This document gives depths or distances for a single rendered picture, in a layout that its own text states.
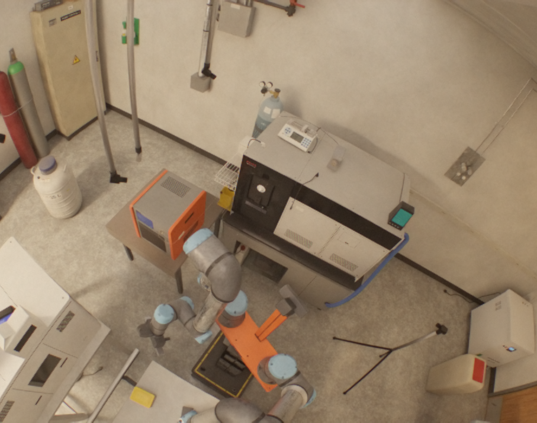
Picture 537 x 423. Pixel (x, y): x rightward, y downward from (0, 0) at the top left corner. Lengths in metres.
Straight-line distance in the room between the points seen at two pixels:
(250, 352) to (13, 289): 1.24
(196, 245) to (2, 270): 1.15
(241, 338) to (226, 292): 0.59
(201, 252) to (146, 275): 2.07
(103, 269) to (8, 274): 1.60
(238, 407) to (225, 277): 0.42
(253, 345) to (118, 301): 1.74
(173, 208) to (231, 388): 1.47
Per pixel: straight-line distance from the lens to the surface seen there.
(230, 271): 0.90
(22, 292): 1.58
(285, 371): 1.27
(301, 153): 2.03
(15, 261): 1.68
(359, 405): 3.10
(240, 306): 1.29
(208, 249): 0.92
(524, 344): 3.97
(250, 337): 1.49
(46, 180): 3.16
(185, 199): 1.98
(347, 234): 2.01
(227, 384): 2.42
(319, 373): 2.92
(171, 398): 1.80
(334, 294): 2.58
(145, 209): 1.95
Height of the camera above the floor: 2.69
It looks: 51 degrees down
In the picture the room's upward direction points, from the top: 21 degrees clockwise
